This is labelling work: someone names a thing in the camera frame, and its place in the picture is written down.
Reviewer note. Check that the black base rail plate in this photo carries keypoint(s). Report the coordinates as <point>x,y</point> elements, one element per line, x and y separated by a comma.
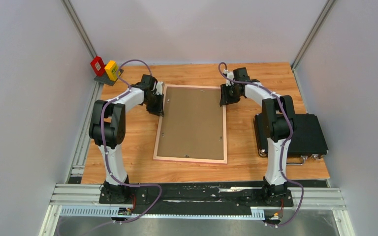
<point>191,198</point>

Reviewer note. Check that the grey backing board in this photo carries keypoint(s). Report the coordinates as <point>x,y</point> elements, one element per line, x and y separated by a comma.
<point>192,122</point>

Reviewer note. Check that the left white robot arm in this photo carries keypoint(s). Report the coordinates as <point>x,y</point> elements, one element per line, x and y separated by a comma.
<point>108,129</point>

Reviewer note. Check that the black poker chip case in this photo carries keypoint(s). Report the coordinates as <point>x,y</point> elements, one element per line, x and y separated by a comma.
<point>308,140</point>

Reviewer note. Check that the wooden picture frame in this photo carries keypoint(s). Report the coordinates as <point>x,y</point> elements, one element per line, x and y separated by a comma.
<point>156,158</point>

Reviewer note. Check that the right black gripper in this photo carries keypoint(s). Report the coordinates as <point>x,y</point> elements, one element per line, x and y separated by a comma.
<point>225,99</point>

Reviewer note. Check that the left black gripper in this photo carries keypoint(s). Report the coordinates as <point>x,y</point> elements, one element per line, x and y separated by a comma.
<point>158,111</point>

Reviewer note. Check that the yellow small box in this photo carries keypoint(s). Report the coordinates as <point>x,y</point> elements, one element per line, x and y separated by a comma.
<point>112,70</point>

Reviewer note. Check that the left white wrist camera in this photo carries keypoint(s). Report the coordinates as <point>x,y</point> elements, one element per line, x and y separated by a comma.
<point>159,88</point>

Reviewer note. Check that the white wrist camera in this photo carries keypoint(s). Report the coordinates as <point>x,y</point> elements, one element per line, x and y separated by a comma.
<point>159,88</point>
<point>230,78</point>

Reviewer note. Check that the red small box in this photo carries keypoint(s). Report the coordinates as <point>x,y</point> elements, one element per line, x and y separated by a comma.
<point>98,65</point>

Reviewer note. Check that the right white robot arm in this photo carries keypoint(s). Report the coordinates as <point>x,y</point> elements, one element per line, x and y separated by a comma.
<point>277,115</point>

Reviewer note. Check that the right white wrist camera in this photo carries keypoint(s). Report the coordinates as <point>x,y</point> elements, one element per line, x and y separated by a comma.
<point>230,78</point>

